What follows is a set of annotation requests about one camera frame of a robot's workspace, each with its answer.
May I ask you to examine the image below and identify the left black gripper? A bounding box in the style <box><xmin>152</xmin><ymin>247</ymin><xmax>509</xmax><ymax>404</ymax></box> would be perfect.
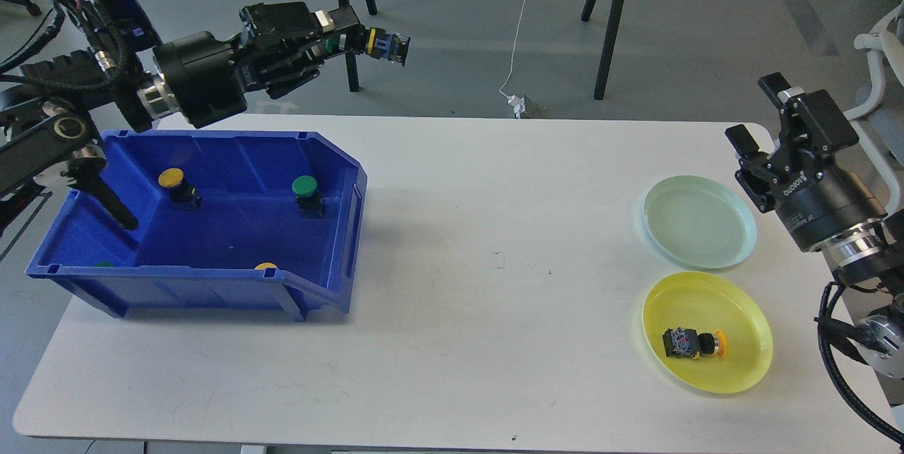
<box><xmin>138</xmin><ymin>1</ymin><xmax>368</xmax><ymax>129</ymax></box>

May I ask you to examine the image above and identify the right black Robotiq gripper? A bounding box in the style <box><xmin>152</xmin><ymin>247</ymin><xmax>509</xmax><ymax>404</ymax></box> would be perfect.
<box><xmin>725</xmin><ymin>72</ymin><xmax>887</xmax><ymax>252</ymax></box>

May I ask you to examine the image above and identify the green push button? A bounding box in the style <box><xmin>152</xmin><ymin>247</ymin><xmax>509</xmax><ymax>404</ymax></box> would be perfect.
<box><xmin>361</xmin><ymin>26</ymin><xmax>410</xmax><ymax>66</ymax></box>
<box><xmin>291</xmin><ymin>174</ymin><xmax>326</xmax><ymax>219</ymax></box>

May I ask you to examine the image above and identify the yellow push button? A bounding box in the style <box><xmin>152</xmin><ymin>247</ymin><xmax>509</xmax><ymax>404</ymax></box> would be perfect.
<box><xmin>157</xmin><ymin>167</ymin><xmax>201</xmax><ymax>210</ymax></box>
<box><xmin>662</xmin><ymin>326</ymin><xmax>729</xmax><ymax>360</ymax></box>

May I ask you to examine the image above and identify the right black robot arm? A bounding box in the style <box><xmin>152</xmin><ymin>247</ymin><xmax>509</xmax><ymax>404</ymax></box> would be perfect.
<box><xmin>725</xmin><ymin>72</ymin><xmax>903</xmax><ymax>444</ymax></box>

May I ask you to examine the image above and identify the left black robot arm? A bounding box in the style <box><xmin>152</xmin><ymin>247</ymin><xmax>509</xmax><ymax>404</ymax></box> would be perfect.
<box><xmin>2</xmin><ymin>0</ymin><xmax>407</xmax><ymax>231</ymax></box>

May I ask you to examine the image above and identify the light green plate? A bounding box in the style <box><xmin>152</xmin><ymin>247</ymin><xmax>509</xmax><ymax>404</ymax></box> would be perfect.
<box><xmin>642</xmin><ymin>175</ymin><xmax>759</xmax><ymax>270</ymax></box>

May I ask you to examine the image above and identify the green push button in bin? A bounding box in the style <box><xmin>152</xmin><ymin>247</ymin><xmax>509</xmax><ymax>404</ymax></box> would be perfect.
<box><xmin>291</xmin><ymin>174</ymin><xmax>326</xmax><ymax>219</ymax></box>

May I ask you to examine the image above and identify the yellow plate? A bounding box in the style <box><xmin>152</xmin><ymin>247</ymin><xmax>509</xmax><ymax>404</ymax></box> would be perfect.
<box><xmin>640</xmin><ymin>271</ymin><xmax>773</xmax><ymax>394</ymax></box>

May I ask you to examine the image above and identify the white chair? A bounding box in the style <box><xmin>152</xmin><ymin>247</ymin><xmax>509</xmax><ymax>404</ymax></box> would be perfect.
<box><xmin>845</xmin><ymin>3</ymin><xmax>903</xmax><ymax>215</ymax></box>

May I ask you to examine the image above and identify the blue plastic bin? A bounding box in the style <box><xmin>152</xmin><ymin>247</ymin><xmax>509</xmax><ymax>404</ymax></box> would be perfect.
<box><xmin>26</xmin><ymin>131</ymin><xmax>367</xmax><ymax>321</ymax></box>

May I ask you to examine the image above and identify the white cable with plug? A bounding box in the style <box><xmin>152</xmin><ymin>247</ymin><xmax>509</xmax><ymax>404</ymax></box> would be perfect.
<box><xmin>499</xmin><ymin>0</ymin><xmax>546</xmax><ymax>119</ymax></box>

